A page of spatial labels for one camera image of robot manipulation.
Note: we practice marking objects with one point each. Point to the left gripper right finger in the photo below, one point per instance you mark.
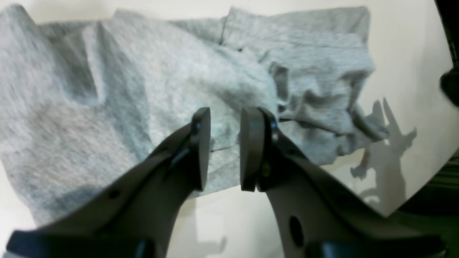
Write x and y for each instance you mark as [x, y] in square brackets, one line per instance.
[317, 216]

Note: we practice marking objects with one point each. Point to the grey T-shirt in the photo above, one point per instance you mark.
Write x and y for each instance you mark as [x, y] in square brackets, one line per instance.
[83, 102]

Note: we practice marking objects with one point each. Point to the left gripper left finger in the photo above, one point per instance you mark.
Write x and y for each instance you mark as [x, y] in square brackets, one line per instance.
[134, 216]

